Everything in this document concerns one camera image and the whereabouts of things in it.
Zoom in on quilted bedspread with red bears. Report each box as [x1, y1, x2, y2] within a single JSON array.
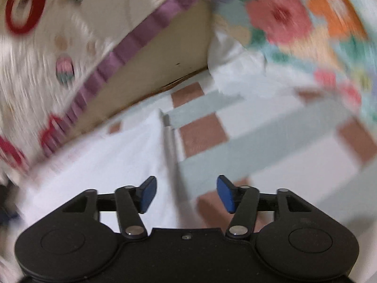
[[0, 0, 204, 190]]

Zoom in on floral patterned cloth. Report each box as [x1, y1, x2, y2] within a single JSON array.
[[203, 0, 375, 119]]

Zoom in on white t-shirt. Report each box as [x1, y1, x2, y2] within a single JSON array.
[[18, 110, 198, 234]]

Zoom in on beige bed base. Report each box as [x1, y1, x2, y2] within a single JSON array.
[[73, 0, 216, 137]]

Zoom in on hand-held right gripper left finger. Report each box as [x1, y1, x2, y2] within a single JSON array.
[[61, 176, 157, 239]]

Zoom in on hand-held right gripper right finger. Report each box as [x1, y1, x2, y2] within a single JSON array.
[[216, 175, 313, 239]]

